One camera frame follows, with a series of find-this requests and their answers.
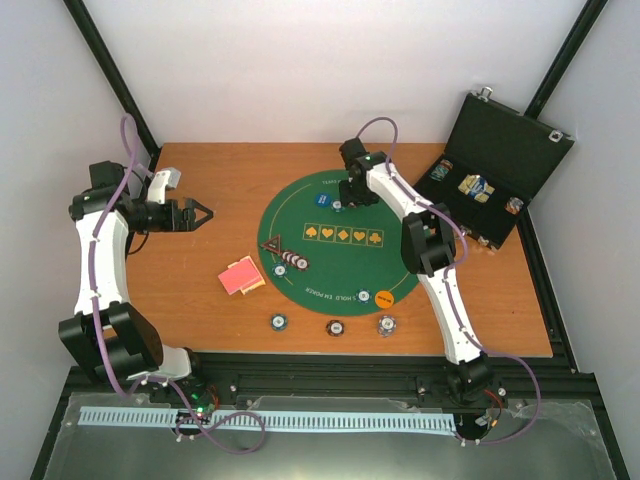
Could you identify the light blue poker chip stack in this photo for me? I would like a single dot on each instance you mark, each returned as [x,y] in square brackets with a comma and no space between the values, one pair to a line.
[387,326]

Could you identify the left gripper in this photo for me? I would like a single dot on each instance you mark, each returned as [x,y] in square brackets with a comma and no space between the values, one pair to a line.
[187,215]

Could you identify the blue small blind button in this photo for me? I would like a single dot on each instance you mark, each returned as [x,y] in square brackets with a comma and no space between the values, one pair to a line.
[323,200]

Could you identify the round green poker mat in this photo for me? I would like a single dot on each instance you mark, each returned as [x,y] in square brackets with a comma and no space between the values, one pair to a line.
[358,248]

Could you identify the blue card deck in case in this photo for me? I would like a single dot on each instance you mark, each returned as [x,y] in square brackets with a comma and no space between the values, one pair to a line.
[477,188]

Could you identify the black poker case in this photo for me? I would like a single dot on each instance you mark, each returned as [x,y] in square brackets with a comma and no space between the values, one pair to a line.
[514,153]

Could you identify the light blue cable duct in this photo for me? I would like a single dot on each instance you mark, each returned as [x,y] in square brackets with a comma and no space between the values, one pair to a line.
[272,421]

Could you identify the red-backed playing card deck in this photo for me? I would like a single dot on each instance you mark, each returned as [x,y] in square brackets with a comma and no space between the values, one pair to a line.
[224,280]

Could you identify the chips in case right slot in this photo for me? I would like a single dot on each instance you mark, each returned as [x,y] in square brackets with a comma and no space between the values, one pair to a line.
[514,206]

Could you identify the black triangular all-in marker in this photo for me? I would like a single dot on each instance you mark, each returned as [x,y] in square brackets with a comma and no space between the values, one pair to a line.
[273,245]

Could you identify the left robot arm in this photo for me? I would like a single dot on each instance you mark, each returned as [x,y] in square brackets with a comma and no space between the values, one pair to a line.
[110,340]

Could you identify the yellow playing card box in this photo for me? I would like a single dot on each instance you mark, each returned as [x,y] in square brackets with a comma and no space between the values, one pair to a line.
[244,276]

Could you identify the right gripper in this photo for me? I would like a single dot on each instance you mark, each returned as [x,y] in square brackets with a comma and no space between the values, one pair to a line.
[372,198]

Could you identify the orange big blind button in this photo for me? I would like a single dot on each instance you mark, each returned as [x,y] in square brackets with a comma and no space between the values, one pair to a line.
[384,299]

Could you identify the black aluminium frame rail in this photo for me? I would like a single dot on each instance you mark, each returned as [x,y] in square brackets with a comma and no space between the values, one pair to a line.
[418,381]

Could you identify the spread black red chips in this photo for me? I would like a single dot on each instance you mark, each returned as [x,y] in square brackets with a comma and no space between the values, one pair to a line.
[295,260]

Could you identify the chips in case slot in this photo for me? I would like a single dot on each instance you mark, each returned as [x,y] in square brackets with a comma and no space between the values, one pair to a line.
[441,170]
[514,206]

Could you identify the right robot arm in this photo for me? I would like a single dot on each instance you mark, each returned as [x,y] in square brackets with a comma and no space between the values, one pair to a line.
[428,251]

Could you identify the chips in case left slot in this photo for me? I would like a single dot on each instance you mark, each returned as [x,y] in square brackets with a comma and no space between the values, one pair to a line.
[441,170]

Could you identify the black red poker chip stack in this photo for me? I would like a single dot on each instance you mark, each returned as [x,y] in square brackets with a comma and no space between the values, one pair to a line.
[335,328]

